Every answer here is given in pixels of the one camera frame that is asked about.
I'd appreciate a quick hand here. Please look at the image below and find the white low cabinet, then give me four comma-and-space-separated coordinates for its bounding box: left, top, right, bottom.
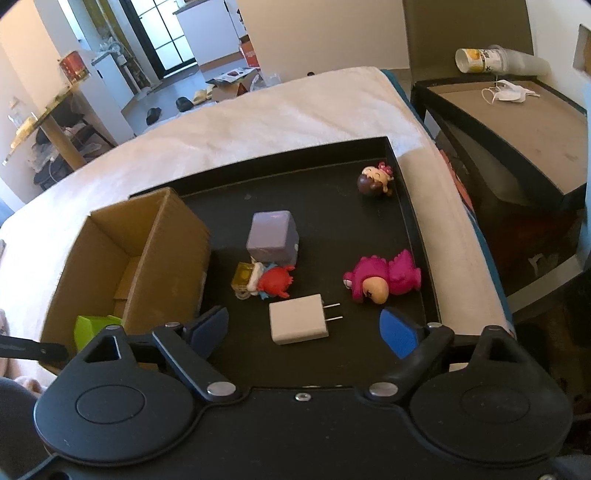
90, 51, 137, 137

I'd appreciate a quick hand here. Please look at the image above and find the open cardboard box on floor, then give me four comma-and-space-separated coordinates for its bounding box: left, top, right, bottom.
205, 68, 262, 101

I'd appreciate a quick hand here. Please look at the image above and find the dark cloth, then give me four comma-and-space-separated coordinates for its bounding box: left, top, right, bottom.
0, 376, 48, 464

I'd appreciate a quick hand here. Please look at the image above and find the white kitchen counter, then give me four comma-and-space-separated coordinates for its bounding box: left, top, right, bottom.
174, 0, 248, 71

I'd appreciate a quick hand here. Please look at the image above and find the red canister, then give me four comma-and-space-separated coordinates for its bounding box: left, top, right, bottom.
59, 51, 89, 84

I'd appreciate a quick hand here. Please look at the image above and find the cluttered dark shelf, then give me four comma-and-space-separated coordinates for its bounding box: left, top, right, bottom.
27, 121, 117, 188

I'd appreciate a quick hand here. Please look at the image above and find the brown upright board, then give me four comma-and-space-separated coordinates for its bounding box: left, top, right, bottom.
403, 0, 536, 86

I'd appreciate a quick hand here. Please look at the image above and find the green plastic toy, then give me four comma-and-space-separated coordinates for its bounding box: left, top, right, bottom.
75, 315, 124, 354

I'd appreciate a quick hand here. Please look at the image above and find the yellow transparent toy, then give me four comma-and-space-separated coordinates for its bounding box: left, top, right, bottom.
232, 261, 254, 302

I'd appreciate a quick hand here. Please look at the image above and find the purple cube toy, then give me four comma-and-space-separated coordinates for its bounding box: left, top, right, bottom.
246, 211, 298, 269

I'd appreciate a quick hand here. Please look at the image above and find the black framed glass door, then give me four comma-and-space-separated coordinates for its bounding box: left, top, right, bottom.
129, 0, 200, 78

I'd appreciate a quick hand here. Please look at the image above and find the black tray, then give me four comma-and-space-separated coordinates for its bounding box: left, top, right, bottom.
129, 136, 455, 389

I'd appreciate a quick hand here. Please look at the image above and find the glass jar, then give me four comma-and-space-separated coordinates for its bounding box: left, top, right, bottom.
8, 96, 27, 128

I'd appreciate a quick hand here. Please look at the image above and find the white fluffy blanket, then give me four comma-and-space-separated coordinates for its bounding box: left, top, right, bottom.
0, 67, 511, 384

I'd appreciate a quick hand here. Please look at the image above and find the white face mask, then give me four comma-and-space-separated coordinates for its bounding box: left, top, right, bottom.
481, 79, 541, 105

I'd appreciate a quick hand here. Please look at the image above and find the white standing fan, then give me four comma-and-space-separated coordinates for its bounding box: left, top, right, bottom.
98, 41, 127, 63

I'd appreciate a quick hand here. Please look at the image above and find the white charger plug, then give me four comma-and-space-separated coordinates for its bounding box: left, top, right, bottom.
269, 294, 342, 345

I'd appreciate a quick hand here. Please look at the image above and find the large black-edged cardboard box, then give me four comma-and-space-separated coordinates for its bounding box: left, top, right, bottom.
411, 76, 591, 321

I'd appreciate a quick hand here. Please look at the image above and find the brown cardboard box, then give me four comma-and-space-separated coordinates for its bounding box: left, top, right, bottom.
39, 187, 213, 377

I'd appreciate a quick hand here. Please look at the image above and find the orange patterned cloth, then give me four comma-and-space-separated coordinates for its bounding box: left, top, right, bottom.
438, 147, 478, 215

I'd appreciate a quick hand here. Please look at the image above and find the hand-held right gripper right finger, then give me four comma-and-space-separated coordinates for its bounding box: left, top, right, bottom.
367, 306, 527, 403

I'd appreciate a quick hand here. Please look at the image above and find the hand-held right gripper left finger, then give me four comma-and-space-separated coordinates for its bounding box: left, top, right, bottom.
69, 305, 236, 402

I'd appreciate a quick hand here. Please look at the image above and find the round table with wooden leg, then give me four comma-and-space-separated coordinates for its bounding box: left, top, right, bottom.
0, 85, 93, 169

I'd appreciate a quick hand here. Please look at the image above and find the orange box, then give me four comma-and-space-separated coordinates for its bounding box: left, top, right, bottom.
238, 39, 262, 69

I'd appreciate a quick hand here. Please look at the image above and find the clear plastic bag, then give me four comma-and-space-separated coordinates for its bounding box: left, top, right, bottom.
249, 72, 283, 91

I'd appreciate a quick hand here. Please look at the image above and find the brown-haired doll figure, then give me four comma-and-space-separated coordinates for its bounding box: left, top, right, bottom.
357, 161, 394, 200

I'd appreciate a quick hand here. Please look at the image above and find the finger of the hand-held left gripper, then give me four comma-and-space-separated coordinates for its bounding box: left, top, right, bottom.
0, 335, 68, 364

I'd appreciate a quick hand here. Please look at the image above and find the red crab toy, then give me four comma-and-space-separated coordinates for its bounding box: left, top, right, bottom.
255, 264, 296, 302

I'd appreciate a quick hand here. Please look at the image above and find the pink dinosaur toy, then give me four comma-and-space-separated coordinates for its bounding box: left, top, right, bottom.
342, 249, 422, 305

